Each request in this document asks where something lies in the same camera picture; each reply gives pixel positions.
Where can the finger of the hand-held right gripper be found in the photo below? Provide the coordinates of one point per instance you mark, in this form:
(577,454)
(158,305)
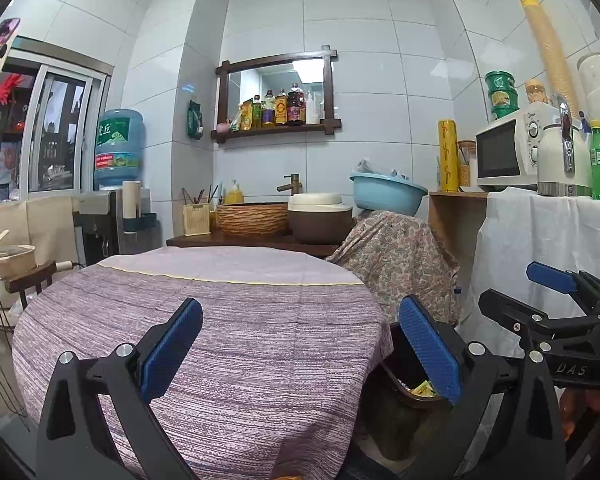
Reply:
(510,305)
(550,276)

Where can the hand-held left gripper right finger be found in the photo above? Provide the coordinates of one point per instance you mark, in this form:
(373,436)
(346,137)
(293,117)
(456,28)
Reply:
(430,350)

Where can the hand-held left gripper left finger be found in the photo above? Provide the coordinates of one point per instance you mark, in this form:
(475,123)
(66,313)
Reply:
(172,345)

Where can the yellow green snack packet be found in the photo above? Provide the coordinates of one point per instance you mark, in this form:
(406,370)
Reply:
(422,389)

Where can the black trash bin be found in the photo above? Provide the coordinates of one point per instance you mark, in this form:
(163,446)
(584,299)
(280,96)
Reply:
(410,430)

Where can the person's right hand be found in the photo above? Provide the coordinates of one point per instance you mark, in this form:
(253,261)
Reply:
(577,412)

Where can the white cloth cover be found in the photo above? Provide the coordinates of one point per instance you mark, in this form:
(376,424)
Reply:
(520,240)

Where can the floral cloth cover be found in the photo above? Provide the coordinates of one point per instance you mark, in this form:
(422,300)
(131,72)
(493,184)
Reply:
(400,260)

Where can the light wooden cabinet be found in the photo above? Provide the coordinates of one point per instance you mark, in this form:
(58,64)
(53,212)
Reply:
(450,230)

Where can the white electric kettle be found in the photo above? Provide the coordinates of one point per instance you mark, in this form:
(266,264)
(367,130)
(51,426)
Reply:
(552,160)

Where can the beige chopstick holder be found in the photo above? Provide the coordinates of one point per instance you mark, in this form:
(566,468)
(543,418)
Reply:
(196,220)

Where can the dark green cup tray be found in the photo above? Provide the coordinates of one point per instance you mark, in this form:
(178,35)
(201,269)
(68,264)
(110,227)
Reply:
(147,220)

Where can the white microwave oven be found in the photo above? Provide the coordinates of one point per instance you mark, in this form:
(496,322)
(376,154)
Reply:
(500,152)

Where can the glass storage jar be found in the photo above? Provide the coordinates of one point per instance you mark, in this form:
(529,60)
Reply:
(466,170)

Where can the water dispenser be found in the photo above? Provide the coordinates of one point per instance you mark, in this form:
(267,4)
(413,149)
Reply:
(100,225)

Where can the woven brown basin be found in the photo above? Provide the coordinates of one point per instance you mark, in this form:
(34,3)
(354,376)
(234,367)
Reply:
(252,219)

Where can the bunch of dark chopsticks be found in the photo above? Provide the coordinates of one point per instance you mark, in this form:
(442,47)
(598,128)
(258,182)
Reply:
(197,196)

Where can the beige paper cup stack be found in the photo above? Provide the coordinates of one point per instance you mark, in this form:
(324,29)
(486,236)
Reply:
(131,197)

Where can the dark wooden chair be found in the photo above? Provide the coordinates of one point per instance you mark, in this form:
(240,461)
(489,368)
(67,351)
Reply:
(30,280)

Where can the yellow wrap roll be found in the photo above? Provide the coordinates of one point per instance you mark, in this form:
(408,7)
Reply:
(449,155)

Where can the light blue plastic basin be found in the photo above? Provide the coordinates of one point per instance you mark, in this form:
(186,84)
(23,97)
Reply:
(387,195)

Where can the yellow soap bottle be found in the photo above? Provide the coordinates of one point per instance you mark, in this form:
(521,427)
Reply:
(234,195)

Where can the brown white rice cooker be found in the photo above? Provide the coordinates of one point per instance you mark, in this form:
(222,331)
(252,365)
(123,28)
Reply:
(320,222)

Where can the green instant noodle bowl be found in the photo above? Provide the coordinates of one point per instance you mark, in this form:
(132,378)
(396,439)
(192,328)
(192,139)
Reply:
(502,97)
(499,80)
(504,111)

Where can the beige cloth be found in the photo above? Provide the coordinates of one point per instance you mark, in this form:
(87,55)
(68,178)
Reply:
(50,225)

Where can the cream cooking pot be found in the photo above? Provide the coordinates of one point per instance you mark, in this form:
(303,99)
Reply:
(10,260)

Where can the small amber jar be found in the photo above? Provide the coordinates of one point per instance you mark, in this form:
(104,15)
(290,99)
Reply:
(537,92)

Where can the clear plastic bag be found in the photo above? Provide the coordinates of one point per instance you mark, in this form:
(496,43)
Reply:
(377,169)

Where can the bronze faucet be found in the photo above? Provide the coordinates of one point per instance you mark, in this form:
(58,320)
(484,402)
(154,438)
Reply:
(292,182)

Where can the blue water jug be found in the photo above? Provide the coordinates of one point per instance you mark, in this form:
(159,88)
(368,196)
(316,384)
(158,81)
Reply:
(117,150)

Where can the small pink teapot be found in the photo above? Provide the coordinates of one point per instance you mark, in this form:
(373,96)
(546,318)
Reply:
(223,126)

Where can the tall paper cup stack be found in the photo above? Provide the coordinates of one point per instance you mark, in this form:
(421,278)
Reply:
(545,50)

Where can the yellow seasoning packet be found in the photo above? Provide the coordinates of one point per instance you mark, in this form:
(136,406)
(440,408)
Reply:
(246,117)

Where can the sliding window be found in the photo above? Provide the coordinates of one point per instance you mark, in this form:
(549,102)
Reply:
(50,135)

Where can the green oil bottle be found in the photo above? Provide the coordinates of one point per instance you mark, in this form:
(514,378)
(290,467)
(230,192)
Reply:
(257,115)

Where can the dark cap sauce bottle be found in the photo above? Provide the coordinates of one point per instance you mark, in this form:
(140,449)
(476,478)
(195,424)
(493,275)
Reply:
(268,112)

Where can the yellow label sauce bottle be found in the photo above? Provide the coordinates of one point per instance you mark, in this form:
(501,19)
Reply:
(280,110)

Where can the white plastic bottle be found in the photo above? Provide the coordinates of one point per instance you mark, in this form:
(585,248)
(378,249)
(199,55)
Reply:
(313,110)

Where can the large dark sauce bottle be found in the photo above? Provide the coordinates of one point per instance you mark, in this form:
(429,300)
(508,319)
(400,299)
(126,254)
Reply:
(296,108)

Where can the wooden framed mirror shelf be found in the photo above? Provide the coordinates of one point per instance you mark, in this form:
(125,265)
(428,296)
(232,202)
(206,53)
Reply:
(328,90)

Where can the red paper decoration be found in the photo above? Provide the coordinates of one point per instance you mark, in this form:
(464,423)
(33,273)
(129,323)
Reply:
(12,87)

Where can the smartphone on stand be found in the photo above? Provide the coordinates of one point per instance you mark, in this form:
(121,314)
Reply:
(0,42)

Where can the green wall packet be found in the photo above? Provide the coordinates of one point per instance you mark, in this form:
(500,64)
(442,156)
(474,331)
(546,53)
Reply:
(195,120)

